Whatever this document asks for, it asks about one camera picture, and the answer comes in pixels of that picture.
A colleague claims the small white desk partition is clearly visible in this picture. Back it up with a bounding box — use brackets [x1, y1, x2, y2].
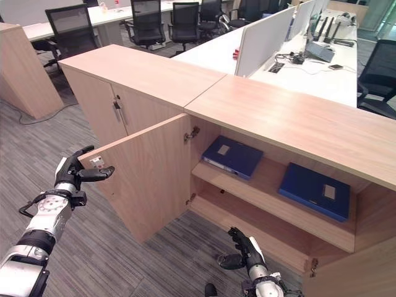
[291, 0, 324, 41]

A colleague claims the white and red door sticker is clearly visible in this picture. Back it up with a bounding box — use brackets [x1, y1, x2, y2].
[89, 156, 106, 170]

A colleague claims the tall plain wooden cabinet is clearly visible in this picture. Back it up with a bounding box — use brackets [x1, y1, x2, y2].
[0, 22, 65, 120]

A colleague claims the closed wooden cabinet with key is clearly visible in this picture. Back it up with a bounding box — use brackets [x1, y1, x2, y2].
[58, 43, 229, 147]

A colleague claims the black router with antennas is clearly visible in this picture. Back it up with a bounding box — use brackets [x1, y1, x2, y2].
[311, 15, 342, 45]

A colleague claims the open wooden office cabinet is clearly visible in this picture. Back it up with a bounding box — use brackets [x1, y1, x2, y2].
[184, 74, 396, 297]

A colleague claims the plain wooden cabinet door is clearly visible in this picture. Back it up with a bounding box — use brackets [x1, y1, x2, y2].
[302, 234, 396, 297]

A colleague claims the large white desk partition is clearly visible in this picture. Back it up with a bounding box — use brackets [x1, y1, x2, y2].
[234, 6, 296, 78]

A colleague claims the white desk row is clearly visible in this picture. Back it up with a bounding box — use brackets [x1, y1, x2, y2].
[22, 0, 236, 48]

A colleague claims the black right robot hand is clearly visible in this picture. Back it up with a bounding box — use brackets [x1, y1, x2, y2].
[216, 226, 267, 273]

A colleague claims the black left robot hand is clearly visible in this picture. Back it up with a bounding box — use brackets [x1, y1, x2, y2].
[54, 145, 116, 186]

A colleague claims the blue folder with white label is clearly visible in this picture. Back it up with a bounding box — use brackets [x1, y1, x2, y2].
[201, 135, 265, 181]
[277, 161, 351, 223]

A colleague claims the black tangled desk cable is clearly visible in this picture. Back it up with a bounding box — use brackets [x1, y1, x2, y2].
[274, 51, 325, 75]

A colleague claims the long white office desk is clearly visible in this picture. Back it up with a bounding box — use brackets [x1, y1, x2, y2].
[171, 8, 359, 108]

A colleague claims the grey floor cable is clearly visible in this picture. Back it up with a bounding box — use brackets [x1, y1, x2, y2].
[17, 101, 80, 126]

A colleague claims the wooden cabinet door with sticker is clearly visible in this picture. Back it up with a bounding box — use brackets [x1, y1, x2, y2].
[77, 112, 199, 245]

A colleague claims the black mesh office chair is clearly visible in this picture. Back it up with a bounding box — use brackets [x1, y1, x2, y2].
[199, 0, 224, 40]
[33, 4, 100, 74]
[123, 0, 167, 51]
[356, 39, 396, 120]
[168, 2, 201, 53]

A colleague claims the wooden cabinet shelf board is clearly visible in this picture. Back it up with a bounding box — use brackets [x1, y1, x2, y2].
[191, 157, 357, 254]

